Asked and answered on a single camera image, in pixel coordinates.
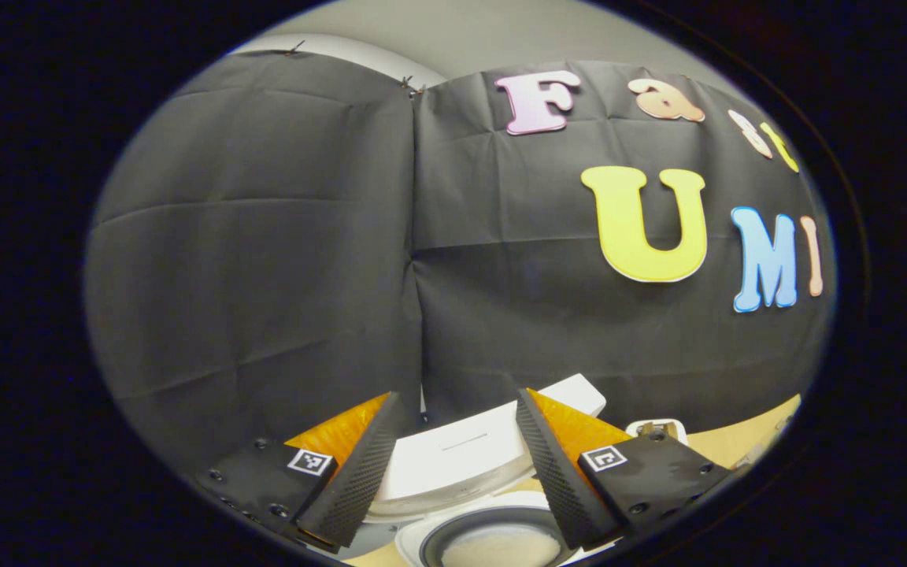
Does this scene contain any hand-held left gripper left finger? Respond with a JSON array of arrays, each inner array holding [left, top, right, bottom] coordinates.
[[195, 391, 407, 554]]

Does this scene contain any white rice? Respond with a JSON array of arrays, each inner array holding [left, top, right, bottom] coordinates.
[[442, 526, 563, 567]]

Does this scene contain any black backdrop cloth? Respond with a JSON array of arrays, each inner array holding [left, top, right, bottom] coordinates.
[[83, 49, 836, 473]]

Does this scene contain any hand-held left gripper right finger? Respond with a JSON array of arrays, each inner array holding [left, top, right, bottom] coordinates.
[[516, 387, 738, 550]]

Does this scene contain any white toaster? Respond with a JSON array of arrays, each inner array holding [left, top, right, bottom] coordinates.
[[625, 419, 689, 446]]

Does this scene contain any white rice cooker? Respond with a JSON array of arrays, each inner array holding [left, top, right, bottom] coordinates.
[[343, 373, 620, 567]]

